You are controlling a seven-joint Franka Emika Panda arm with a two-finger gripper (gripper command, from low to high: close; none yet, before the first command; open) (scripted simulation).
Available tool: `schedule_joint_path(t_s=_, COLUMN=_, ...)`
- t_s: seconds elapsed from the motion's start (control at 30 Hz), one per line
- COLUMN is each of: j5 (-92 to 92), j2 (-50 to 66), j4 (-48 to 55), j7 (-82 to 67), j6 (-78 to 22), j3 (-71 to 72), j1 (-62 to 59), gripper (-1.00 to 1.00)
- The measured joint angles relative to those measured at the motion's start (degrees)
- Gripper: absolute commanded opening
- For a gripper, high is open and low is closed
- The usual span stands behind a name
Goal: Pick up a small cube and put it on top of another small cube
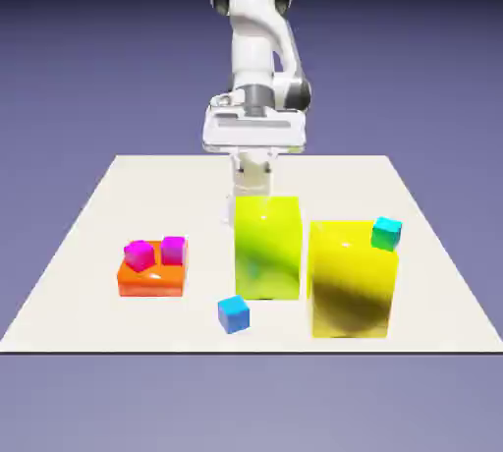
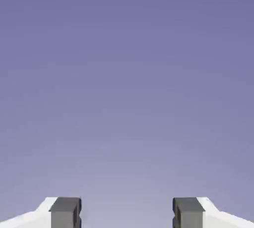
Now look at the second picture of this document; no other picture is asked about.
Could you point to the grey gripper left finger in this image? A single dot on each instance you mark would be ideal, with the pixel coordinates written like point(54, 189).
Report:
point(63, 214)

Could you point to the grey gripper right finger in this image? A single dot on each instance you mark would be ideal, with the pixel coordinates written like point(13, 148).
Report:
point(189, 214)

